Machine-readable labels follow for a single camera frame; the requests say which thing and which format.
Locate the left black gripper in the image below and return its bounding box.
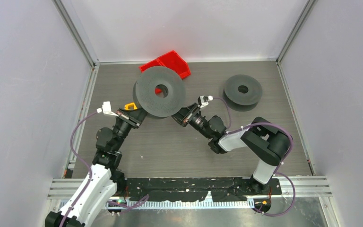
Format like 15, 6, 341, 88
112, 106, 149, 151

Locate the yellow triangular plastic piece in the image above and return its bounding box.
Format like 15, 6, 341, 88
124, 102, 138, 110

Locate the red bin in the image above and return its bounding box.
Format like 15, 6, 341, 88
139, 59, 162, 72
157, 50, 191, 79

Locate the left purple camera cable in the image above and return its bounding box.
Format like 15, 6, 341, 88
59, 111, 101, 227

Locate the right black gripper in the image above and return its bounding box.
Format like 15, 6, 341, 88
166, 103, 213, 140

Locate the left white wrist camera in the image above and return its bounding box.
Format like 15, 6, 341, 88
96, 101, 119, 117

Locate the grey spool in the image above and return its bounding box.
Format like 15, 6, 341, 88
133, 66, 186, 119
223, 74, 263, 112

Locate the left red bin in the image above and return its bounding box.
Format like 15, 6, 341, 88
139, 59, 162, 72

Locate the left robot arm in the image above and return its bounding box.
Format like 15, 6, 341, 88
44, 108, 147, 227

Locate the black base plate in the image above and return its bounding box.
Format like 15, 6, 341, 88
117, 177, 282, 202

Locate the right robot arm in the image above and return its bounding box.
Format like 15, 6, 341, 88
172, 104, 294, 194

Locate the right red bin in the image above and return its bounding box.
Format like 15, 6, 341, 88
157, 50, 191, 79

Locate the grey slotted cable duct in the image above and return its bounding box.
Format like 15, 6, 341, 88
106, 199, 255, 210

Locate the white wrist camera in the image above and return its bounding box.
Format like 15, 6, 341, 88
198, 96, 214, 109
96, 101, 119, 117

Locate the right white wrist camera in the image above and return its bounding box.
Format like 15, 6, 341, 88
198, 96, 214, 109

